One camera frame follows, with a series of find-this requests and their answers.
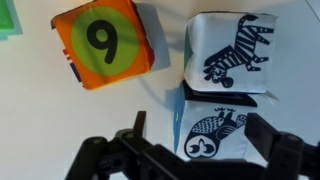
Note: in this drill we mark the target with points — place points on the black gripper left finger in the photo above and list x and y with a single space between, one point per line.
126 156

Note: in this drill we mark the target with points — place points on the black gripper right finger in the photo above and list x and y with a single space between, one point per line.
286 153

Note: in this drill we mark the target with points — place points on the fabric block with owl print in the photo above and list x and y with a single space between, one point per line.
213 133

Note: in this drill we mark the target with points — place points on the orange fabric block number nine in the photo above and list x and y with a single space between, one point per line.
103 43

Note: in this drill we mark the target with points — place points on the fabric block with zebra print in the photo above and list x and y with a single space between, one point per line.
230 50

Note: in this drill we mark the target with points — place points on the green plastic block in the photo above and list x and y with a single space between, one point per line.
6 16

